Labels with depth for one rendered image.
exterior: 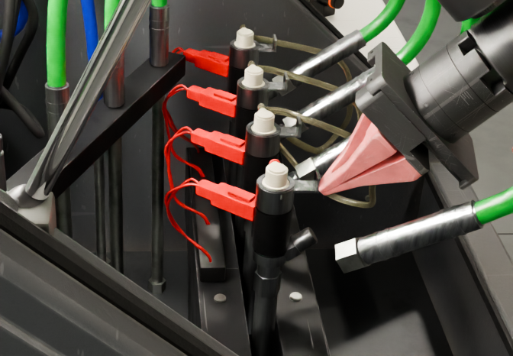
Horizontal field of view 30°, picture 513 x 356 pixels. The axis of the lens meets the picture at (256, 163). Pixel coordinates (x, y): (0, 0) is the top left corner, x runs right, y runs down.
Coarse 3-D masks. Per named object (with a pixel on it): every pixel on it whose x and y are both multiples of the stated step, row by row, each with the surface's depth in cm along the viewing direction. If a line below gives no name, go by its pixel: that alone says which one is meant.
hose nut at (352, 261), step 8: (352, 240) 61; (336, 248) 61; (344, 248) 61; (352, 248) 60; (336, 256) 61; (344, 256) 61; (352, 256) 60; (344, 264) 61; (352, 264) 61; (360, 264) 60; (368, 264) 61; (344, 272) 61
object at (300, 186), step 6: (294, 180) 70; (300, 180) 70; (306, 180) 70; (312, 180) 71; (300, 186) 70; (306, 186) 70; (312, 186) 70; (294, 192) 69; (300, 192) 69; (306, 192) 69; (312, 192) 69; (318, 192) 70
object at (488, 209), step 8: (0, 136) 65; (0, 144) 65; (504, 192) 56; (512, 192) 56; (480, 200) 57; (488, 200) 57; (496, 200) 56; (504, 200) 56; (512, 200) 56; (480, 208) 57; (488, 208) 56; (496, 208) 56; (504, 208) 56; (512, 208) 56; (480, 216) 57; (488, 216) 56; (496, 216) 56; (504, 216) 57
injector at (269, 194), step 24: (264, 192) 69; (288, 192) 69; (264, 216) 70; (288, 216) 70; (264, 240) 71; (288, 240) 71; (312, 240) 72; (264, 264) 72; (264, 288) 73; (264, 312) 75; (264, 336) 76
